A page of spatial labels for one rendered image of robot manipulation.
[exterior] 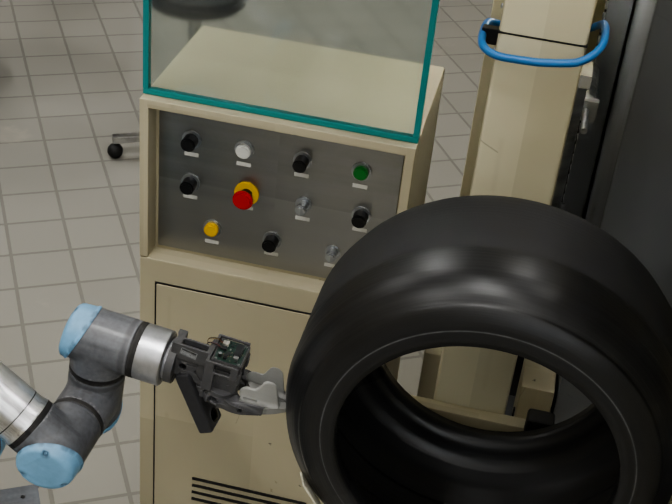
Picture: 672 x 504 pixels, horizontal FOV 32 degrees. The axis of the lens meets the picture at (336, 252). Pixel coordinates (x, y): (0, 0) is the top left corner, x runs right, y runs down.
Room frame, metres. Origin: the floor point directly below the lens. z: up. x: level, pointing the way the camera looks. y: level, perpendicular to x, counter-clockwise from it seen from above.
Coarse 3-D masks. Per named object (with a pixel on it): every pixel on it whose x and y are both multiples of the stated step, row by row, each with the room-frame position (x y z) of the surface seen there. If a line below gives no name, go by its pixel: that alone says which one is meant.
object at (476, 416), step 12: (432, 408) 1.62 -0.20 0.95; (444, 408) 1.62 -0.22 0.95; (456, 408) 1.63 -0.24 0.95; (468, 408) 1.63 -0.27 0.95; (456, 420) 1.61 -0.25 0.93; (468, 420) 1.61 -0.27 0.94; (480, 420) 1.61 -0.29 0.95; (492, 420) 1.60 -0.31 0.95; (504, 420) 1.61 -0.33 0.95; (516, 420) 1.61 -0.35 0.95
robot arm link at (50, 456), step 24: (0, 384) 1.33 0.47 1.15; (24, 384) 1.36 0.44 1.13; (0, 408) 1.31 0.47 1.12; (24, 408) 1.32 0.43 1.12; (48, 408) 1.34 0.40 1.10; (72, 408) 1.37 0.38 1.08; (0, 432) 1.30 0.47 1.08; (24, 432) 1.30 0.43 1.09; (48, 432) 1.31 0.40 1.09; (72, 432) 1.33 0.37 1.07; (96, 432) 1.36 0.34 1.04; (24, 456) 1.28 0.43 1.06; (48, 456) 1.27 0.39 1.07; (72, 456) 1.29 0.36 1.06; (48, 480) 1.28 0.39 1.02
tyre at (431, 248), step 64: (384, 256) 1.39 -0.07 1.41; (448, 256) 1.33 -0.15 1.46; (512, 256) 1.33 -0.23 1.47; (576, 256) 1.37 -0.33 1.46; (320, 320) 1.34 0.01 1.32; (384, 320) 1.28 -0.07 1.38; (448, 320) 1.26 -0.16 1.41; (512, 320) 1.25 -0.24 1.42; (576, 320) 1.25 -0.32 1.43; (640, 320) 1.30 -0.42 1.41; (320, 384) 1.28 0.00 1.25; (384, 384) 1.54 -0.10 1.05; (576, 384) 1.22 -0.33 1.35; (640, 384) 1.23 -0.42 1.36; (320, 448) 1.28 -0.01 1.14; (384, 448) 1.50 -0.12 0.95; (448, 448) 1.52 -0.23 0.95; (512, 448) 1.51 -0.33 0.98; (576, 448) 1.49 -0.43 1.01; (640, 448) 1.21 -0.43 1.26
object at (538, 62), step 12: (492, 24) 1.77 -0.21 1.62; (600, 24) 1.73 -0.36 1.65; (480, 36) 1.67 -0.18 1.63; (492, 36) 1.69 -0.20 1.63; (480, 48) 1.64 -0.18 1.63; (600, 48) 1.62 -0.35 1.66; (504, 60) 1.61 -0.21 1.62; (516, 60) 1.61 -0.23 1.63; (528, 60) 1.61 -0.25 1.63; (540, 60) 1.60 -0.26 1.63; (552, 60) 1.60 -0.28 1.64; (564, 60) 1.60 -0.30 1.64; (576, 60) 1.60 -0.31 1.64; (588, 60) 1.60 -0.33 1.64
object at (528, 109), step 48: (528, 0) 1.64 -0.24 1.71; (576, 0) 1.63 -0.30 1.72; (528, 48) 1.64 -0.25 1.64; (576, 48) 1.62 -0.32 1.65; (528, 96) 1.63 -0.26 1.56; (480, 144) 1.64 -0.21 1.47; (528, 144) 1.63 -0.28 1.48; (480, 192) 1.64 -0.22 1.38; (528, 192) 1.63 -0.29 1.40; (480, 384) 1.63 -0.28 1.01
